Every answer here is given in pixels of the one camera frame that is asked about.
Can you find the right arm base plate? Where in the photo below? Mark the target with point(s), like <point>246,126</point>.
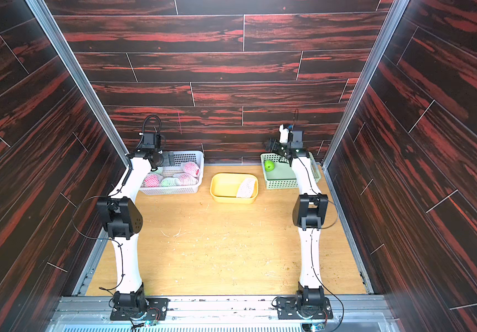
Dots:
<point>289,308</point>

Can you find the aluminium frame post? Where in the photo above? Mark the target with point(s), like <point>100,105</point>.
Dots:
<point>54,34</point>
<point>384,37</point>

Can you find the right aluminium frame post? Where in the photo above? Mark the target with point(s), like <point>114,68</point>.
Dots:
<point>384,37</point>

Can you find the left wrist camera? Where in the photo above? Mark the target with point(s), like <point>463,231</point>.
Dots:
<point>151,140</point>

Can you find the white plastic mesh basket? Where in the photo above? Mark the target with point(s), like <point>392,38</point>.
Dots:
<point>188,189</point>

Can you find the left aluminium frame post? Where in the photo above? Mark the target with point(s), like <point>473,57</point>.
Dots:
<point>54,34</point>

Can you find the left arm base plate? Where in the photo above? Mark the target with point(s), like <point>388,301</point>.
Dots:
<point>152,309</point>

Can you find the red apple netted front left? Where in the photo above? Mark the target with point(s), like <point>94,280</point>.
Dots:
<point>152,181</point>

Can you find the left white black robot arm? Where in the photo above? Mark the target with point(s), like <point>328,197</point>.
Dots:
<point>122,222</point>

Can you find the yellow plastic tub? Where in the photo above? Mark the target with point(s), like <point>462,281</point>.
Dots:
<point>224,187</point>

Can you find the red apple netted front right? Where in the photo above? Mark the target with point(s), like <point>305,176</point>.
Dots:
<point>185,179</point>

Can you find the front aluminium rail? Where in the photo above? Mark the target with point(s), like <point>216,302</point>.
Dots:
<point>226,313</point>

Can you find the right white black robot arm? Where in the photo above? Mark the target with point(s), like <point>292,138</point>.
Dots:
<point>308,216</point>

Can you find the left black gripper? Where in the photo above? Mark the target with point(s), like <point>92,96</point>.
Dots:
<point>166,161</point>

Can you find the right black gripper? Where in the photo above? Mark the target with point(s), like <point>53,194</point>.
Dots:
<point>278,150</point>

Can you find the green plastic mesh basket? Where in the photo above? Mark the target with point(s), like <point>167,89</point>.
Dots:
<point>284,178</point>

